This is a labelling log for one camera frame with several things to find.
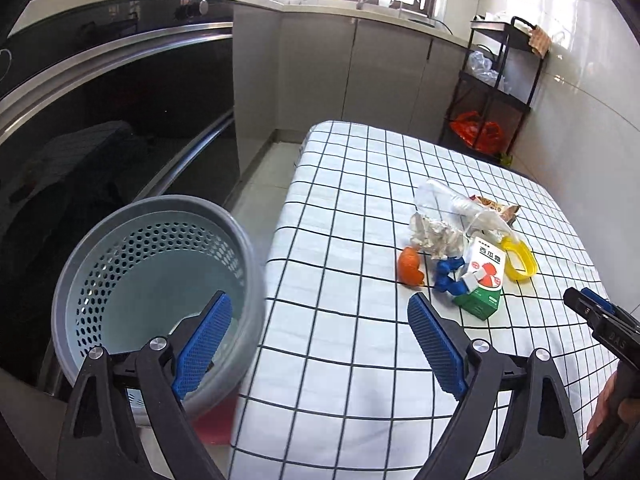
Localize grey perforated trash basket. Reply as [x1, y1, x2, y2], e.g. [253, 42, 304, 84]
[51, 195, 266, 419]

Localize red plastic bag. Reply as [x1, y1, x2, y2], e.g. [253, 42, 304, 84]
[449, 110, 506, 155]

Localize black metal shelf rack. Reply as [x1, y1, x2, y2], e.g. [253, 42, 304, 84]
[438, 15, 550, 167]

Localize grey kitchen cabinets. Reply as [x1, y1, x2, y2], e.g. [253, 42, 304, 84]
[232, 4, 466, 170]

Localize blue white plastic wrapper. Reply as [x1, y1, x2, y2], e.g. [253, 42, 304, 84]
[434, 257, 470, 296]

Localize checkered cloth on rack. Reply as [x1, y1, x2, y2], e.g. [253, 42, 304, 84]
[528, 26, 551, 60]

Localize black built-in oven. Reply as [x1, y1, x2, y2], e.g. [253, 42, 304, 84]
[1, 0, 241, 386]

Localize orange peel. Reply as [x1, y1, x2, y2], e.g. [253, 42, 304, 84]
[397, 247, 425, 287]

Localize yellow plastic ring lid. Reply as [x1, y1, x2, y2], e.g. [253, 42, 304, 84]
[500, 236, 538, 282]

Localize white tissue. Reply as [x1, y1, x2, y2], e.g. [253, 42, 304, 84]
[450, 196, 521, 243]

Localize person's right hand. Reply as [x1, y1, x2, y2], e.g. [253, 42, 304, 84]
[587, 373, 640, 441]

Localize crumpled white paper ball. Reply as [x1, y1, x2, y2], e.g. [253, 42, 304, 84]
[409, 212, 466, 260]

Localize red beige snack wrapper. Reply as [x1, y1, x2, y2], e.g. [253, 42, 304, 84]
[470, 195, 521, 226]

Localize white grid tablecloth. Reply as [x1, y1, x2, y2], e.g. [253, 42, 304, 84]
[229, 122, 616, 479]

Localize green white milk carton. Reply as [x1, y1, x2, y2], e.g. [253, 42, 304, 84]
[454, 236, 506, 321]

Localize clear plastic bag on shelf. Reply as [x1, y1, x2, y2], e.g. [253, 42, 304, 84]
[465, 51, 513, 94]

